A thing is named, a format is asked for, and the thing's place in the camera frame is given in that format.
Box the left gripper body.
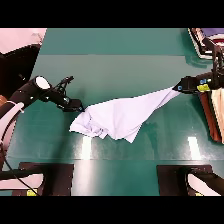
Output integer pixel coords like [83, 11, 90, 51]
[61, 96, 85, 113]

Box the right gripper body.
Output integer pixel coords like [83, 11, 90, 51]
[172, 73, 214, 95]

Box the pale lavender shirt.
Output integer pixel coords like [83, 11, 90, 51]
[68, 85, 182, 144]

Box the brown garment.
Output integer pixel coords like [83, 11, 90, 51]
[198, 91, 223, 144]

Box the beige garment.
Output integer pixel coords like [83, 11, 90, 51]
[211, 87, 224, 145]

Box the stack of folded clothes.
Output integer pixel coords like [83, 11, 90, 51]
[187, 27, 224, 61]

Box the black garment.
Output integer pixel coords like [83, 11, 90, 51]
[0, 44, 42, 100]

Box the pink garment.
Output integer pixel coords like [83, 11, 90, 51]
[0, 27, 48, 55]

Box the black cable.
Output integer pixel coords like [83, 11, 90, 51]
[0, 145, 42, 197]

